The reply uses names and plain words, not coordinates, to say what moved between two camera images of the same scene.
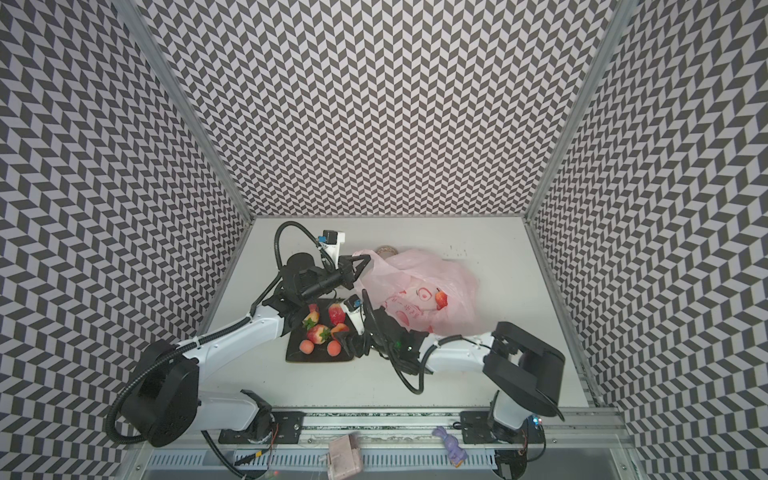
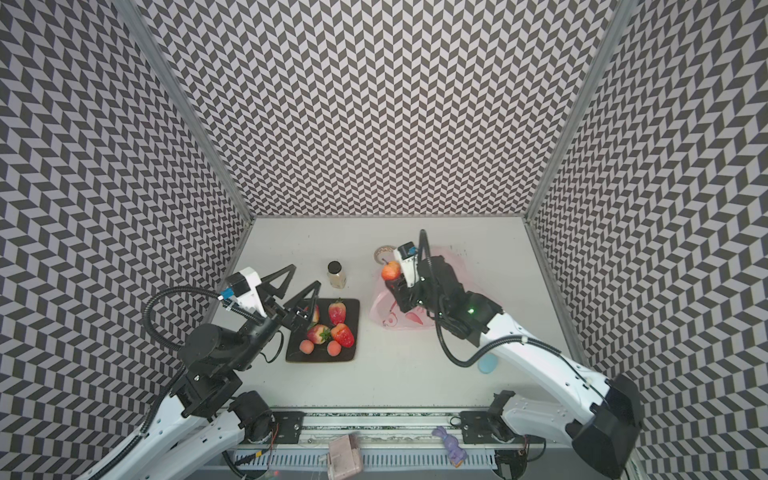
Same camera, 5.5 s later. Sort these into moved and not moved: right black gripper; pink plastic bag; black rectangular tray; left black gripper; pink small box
Moved: pink plastic bag; right black gripper; left black gripper
Not moved: pink small box; black rectangular tray
